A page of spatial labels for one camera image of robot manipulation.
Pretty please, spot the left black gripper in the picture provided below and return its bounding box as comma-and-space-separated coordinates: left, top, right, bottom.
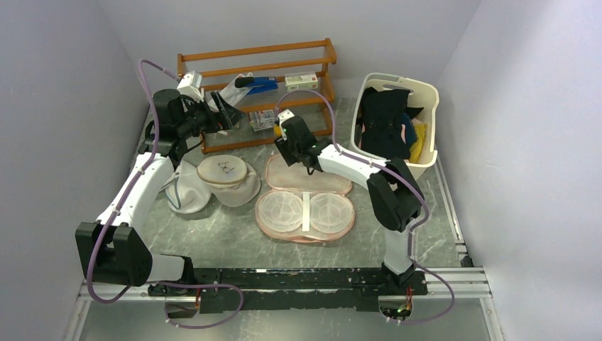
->
177, 90, 245, 139

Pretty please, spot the floral mesh laundry bag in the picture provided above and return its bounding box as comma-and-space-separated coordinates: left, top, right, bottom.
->
255, 155, 356, 243

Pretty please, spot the black bra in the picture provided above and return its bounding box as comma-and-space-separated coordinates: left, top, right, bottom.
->
356, 87, 423, 161

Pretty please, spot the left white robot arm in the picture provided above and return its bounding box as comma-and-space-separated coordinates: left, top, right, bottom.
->
75, 89, 246, 296

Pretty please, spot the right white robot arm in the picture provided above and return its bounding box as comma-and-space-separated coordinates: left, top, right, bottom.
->
275, 110, 427, 294

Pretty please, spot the beige round laundry bag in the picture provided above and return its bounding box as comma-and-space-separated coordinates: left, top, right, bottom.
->
197, 155, 261, 207

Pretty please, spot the cream laundry basket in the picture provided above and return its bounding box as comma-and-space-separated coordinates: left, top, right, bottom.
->
350, 72, 439, 178

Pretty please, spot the clear plastic packet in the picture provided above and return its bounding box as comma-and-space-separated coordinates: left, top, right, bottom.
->
219, 72, 253, 107

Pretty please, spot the highlighter marker pack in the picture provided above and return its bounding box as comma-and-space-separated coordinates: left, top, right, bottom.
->
248, 109, 276, 132

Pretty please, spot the blue stapler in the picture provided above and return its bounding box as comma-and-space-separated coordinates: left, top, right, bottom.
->
234, 76, 278, 95

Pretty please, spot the white green box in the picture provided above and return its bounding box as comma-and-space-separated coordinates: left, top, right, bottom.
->
284, 72, 319, 92

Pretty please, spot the wooden shelf rack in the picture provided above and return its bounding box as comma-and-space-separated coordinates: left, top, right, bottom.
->
177, 38, 337, 153

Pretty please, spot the dark teal cloth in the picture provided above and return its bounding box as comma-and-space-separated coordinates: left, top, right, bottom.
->
401, 123, 417, 148

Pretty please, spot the yellow cloth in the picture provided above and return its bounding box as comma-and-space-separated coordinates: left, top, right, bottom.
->
409, 123, 428, 163

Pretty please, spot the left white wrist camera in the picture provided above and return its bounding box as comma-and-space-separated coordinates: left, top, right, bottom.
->
177, 70, 205, 102

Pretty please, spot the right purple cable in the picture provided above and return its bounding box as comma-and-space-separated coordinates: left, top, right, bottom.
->
274, 89, 456, 327

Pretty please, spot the purple cable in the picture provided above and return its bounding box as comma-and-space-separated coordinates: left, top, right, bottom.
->
86, 59, 246, 330
274, 89, 456, 327

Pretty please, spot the aluminium frame rail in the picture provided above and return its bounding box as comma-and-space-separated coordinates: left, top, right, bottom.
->
64, 268, 504, 340

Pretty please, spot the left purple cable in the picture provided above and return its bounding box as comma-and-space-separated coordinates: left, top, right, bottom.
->
86, 59, 246, 330

